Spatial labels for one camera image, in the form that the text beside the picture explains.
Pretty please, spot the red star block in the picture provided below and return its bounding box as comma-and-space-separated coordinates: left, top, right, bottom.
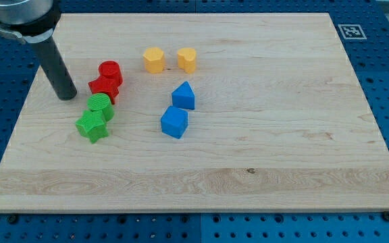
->
88, 76, 119, 105

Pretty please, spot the white fiducial marker tag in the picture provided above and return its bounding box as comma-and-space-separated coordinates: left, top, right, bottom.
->
338, 24, 367, 40

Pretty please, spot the green star block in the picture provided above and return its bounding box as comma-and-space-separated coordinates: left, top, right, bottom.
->
75, 110, 109, 144

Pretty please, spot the yellow hexagon block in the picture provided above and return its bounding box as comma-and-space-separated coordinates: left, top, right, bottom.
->
143, 47, 165, 74

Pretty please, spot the black cylindrical pointer rod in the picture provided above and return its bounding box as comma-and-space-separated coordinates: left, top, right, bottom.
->
30, 36, 77, 101

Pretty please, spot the blue triangle block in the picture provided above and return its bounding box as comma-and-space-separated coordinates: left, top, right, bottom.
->
172, 81, 195, 110

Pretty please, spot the red cylinder block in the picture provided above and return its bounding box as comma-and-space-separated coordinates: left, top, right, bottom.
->
99, 60, 124, 86

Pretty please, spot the green cylinder block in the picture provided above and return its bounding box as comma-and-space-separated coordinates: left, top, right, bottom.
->
86, 92, 114, 122

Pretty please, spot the blue cube block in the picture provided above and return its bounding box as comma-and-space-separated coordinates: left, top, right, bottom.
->
160, 106, 188, 139

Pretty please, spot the light wooden board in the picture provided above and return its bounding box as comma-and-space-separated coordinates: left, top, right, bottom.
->
0, 13, 389, 214

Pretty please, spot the yellow heart block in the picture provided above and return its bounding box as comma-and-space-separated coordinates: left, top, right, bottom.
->
177, 47, 197, 74

